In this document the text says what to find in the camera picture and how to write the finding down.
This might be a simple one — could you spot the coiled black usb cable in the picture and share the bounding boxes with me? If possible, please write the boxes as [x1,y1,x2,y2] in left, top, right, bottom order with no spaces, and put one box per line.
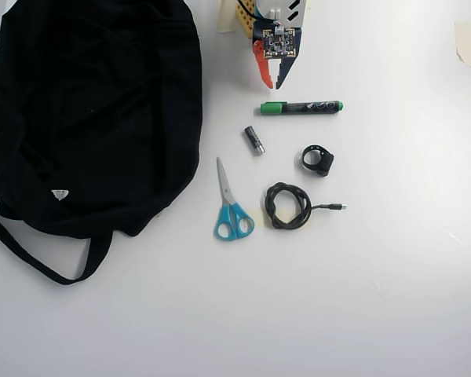
[264,181,349,231]

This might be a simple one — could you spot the black fabric bag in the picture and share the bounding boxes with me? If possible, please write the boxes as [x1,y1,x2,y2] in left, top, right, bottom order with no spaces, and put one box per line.
[0,0,203,287]

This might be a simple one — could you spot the black AA battery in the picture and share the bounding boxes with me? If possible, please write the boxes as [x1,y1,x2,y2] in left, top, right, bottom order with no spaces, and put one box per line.
[242,125,266,156]

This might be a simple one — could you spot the green marker with black barrel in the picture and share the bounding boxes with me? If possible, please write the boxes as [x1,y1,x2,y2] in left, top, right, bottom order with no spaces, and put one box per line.
[259,100,345,117]

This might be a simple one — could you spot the yellow perforated base block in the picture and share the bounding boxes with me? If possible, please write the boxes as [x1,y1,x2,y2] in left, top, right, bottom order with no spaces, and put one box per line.
[235,0,260,40]

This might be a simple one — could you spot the blue handled scissors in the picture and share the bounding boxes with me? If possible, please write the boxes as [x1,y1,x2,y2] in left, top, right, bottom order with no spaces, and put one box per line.
[214,156,256,241]

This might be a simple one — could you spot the black ring clip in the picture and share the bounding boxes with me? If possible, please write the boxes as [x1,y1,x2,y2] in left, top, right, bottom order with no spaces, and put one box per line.
[301,144,335,178]

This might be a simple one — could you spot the pale yellow tape patch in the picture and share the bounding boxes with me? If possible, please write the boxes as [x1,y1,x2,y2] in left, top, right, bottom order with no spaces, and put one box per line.
[254,206,311,231]

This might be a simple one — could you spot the bare camera circuit board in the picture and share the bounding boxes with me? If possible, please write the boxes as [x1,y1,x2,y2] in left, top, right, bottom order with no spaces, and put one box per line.
[261,26,296,60]

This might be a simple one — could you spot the beige masking tape strip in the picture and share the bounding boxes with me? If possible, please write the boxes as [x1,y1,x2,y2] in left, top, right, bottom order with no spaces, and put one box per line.
[454,21,471,68]
[218,0,236,33]

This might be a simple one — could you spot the navy gripper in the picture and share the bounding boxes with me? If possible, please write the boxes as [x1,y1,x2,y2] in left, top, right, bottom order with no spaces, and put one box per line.
[252,7,309,90]

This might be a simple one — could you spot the thin black camera cable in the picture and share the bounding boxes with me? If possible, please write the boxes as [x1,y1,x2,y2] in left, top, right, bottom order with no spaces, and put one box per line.
[237,0,279,27]

